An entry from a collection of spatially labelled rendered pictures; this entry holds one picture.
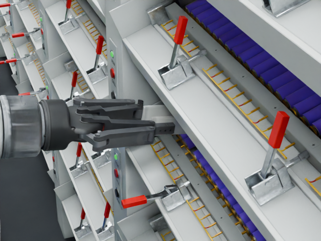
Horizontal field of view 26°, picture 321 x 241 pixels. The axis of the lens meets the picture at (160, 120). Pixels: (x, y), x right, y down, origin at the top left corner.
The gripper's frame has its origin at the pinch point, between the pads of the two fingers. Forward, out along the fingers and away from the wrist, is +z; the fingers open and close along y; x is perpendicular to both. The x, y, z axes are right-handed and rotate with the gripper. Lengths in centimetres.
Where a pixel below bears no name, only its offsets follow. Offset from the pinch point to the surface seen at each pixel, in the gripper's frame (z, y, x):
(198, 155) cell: 2.7, -6.8, 2.7
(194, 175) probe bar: 0.3, -11.3, 3.3
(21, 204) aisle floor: -1, 98, 82
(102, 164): 0.9, 31.0, 26.9
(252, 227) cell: 2.5, -25.3, 2.7
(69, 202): 7, 74, 66
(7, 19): 5, 173, 46
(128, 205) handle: -9.6, -11.7, 7.1
